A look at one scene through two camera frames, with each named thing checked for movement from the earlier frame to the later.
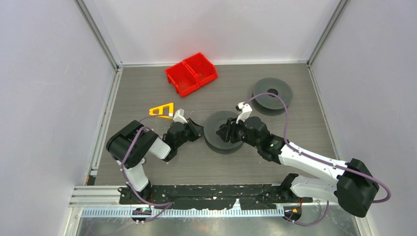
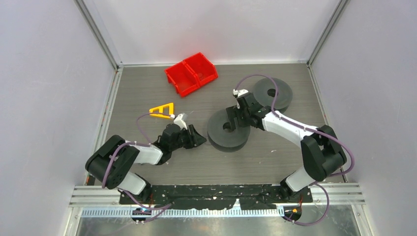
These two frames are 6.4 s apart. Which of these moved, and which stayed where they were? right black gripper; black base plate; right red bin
Moved: right black gripper
Stayed: black base plate; right red bin
